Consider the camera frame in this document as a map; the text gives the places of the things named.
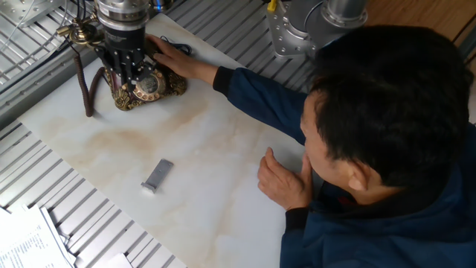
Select aluminium profile post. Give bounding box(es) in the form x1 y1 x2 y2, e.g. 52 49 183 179
457 24 476 60

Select printed paper stack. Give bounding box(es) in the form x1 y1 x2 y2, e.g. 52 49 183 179
0 203 78 268

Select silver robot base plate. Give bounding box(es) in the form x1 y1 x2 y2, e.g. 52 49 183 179
266 0 321 60

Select person's left hand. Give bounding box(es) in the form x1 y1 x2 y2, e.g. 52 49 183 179
257 147 314 212

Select antique brass phone handset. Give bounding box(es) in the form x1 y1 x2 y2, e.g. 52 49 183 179
55 0 176 48

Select glossy marble board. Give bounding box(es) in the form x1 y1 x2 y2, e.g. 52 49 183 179
16 13 324 268

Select person's left forearm blue sleeve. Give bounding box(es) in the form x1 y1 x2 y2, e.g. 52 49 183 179
284 206 313 239

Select plain white paper sheets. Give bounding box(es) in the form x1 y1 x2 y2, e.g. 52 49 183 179
91 252 134 268

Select silver perforated mounting plate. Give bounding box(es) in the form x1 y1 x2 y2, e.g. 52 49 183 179
0 0 65 29

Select person's head black hair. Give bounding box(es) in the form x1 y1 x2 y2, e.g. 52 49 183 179
299 25 475 205

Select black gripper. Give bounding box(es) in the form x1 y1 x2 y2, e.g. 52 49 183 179
94 25 155 92

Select black cable pair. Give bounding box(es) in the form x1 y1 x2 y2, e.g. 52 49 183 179
0 39 75 94

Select person's right hand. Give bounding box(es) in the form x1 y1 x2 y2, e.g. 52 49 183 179
147 33 219 86

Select black phone line cable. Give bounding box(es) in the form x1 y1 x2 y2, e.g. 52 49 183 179
159 35 193 57

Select antique red gold telephone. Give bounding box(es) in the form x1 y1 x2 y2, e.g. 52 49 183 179
103 35 188 112

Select brown coiled handset cord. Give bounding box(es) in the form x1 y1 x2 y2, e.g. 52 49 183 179
72 54 107 118

